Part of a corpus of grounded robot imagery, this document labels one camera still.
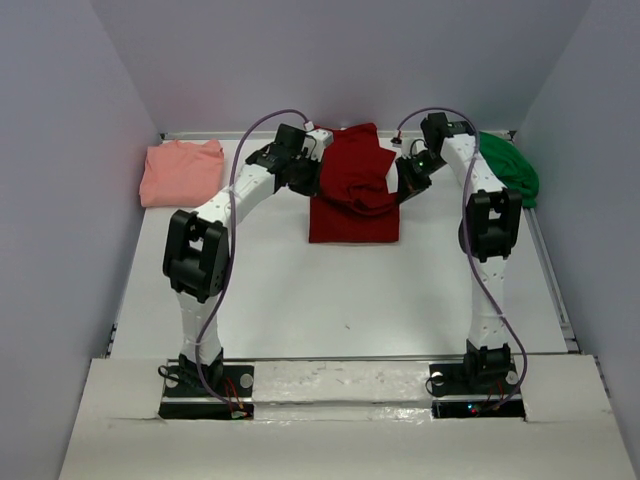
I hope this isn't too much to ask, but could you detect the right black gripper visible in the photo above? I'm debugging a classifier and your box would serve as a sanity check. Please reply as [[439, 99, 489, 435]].
[[396, 150, 448, 205]]

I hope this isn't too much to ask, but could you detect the red t shirt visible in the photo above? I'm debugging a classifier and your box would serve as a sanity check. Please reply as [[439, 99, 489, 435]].
[[308, 123, 400, 244]]

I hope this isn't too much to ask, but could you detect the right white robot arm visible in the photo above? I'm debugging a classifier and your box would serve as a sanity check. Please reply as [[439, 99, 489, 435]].
[[391, 107, 523, 397]]

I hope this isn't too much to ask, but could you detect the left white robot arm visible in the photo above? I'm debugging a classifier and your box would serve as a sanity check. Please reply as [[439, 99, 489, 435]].
[[162, 124, 333, 396]]

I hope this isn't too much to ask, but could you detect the green t shirt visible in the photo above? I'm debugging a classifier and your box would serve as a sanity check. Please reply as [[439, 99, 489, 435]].
[[479, 132, 540, 209]]

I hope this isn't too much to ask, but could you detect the folded pink t shirt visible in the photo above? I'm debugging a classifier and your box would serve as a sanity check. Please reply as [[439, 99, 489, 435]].
[[139, 139, 225, 208]]

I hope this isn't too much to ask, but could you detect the white front cover board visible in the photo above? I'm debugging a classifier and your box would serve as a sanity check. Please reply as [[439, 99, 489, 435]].
[[61, 355, 634, 479]]

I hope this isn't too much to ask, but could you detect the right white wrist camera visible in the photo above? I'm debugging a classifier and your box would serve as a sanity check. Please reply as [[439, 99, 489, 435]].
[[391, 134, 426, 157]]

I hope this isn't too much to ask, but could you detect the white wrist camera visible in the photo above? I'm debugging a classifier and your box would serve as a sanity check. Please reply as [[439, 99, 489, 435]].
[[391, 134, 426, 157], [303, 128, 334, 162]]

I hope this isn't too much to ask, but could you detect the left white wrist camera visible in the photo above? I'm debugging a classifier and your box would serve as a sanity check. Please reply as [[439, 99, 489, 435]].
[[303, 128, 334, 162]]

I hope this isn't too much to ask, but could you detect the aluminium table frame rail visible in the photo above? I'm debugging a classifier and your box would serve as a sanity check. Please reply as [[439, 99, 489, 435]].
[[160, 130, 517, 141]]

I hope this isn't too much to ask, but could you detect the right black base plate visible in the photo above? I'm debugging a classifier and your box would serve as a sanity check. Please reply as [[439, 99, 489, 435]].
[[425, 362, 526, 420]]

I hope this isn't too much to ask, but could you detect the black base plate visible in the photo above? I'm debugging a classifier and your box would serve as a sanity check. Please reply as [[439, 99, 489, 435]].
[[425, 362, 526, 420], [158, 362, 255, 421]]

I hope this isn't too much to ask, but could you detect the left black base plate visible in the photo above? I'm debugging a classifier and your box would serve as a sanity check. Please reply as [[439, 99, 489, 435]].
[[158, 362, 255, 421]]

